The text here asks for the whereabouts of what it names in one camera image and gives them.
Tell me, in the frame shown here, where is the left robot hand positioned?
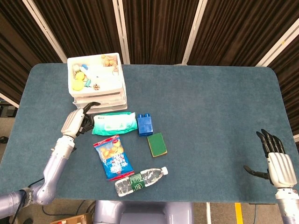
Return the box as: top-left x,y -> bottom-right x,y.
60,101 -> 101,139

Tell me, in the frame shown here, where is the clear water bottle green label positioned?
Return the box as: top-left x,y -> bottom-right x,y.
114,166 -> 169,197

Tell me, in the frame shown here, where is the brown plush toy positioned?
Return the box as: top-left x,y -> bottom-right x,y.
100,54 -> 118,68

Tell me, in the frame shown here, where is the yellow green scouring sponge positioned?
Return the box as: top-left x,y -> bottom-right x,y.
147,132 -> 168,158

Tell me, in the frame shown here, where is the white partition post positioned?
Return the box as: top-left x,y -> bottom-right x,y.
255,22 -> 299,68
112,0 -> 131,65
0,92 -> 20,108
181,0 -> 208,65
21,0 -> 68,63

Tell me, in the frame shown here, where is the white plastic drawer unit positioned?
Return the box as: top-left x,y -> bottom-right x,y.
67,52 -> 128,112

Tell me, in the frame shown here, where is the brown pleated curtain panel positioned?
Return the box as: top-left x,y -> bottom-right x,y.
0,0 -> 64,105
188,0 -> 299,67
32,0 -> 124,64
122,0 -> 199,66

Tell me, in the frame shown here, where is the blue snack bag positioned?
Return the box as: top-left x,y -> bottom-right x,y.
93,134 -> 135,182

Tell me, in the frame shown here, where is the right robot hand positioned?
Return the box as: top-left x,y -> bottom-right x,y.
243,128 -> 297,189

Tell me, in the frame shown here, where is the lilac robot torso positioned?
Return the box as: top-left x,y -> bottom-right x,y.
93,200 -> 195,224

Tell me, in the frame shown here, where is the blue toy building block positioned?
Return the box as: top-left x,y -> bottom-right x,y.
136,112 -> 154,137

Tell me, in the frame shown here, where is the brown cardboard box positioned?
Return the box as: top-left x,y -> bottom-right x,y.
50,212 -> 92,224

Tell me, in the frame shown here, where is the yellow round lid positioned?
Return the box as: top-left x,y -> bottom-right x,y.
71,80 -> 85,92

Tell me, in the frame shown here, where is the green wet wipes pack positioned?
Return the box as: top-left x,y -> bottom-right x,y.
92,112 -> 138,136

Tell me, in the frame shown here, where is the blue felt table cover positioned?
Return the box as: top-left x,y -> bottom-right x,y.
0,63 -> 296,203

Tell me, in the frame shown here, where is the white bottle blue cap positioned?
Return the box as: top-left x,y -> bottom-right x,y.
79,64 -> 105,77

